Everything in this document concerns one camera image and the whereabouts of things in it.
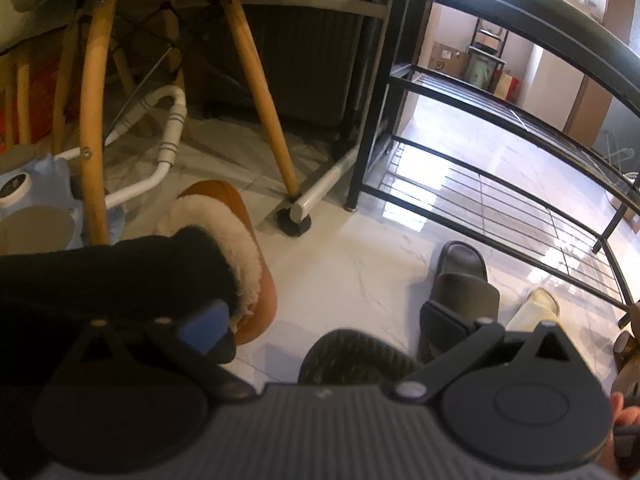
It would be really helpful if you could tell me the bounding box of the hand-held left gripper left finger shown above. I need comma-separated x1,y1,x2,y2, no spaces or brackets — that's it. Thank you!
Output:
70,298,257,404

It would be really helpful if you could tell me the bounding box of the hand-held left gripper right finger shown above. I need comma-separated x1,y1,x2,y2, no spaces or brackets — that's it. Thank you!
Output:
392,302,576,401

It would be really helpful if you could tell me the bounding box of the person's right hand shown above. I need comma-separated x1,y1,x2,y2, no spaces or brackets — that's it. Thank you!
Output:
610,391,640,426

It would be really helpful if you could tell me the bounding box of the grey slide sandal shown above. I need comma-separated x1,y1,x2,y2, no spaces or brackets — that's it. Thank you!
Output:
418,240,501,363

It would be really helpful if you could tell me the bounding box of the cream slipper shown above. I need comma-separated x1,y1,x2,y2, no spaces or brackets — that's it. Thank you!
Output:
504,287,561,333

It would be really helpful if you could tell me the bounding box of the brown fur-lined slipper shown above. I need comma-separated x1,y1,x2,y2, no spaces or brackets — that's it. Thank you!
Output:
159,179,279,347

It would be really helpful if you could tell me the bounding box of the dark knitted slipper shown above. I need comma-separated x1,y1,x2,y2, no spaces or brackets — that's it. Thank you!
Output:
299,329,427,387

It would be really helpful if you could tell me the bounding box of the black metal shoe rack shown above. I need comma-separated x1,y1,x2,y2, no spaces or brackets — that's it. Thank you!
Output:
345,0,640,328

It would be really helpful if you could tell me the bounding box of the blue plastic toy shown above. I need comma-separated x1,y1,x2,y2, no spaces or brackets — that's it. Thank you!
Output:
0,154,126,256

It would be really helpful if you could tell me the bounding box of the red bag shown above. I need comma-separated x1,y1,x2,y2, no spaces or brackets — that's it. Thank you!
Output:
495,70,524,102

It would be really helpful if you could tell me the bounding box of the green container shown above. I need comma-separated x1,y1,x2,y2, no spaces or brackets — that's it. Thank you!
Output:
467,47,506,94

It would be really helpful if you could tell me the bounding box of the cardboard box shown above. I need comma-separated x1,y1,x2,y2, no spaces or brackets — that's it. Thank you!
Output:
429,41,471,74

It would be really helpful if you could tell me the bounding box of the wooden-legged chair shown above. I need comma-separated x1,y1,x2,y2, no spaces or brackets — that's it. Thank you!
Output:
0,0,347,247

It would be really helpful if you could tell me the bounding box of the orange bag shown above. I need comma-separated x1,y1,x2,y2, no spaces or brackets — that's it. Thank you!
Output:
0,55,68,133

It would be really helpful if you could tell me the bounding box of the dark folded panel on casters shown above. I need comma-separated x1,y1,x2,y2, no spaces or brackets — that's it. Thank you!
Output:
200,0,397,237

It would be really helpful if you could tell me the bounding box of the wooden door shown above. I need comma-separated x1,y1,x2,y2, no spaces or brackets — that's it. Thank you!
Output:
564,0,640,147

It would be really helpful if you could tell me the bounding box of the white tube frame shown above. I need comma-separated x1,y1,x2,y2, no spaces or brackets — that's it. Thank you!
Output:
64,85,189,211

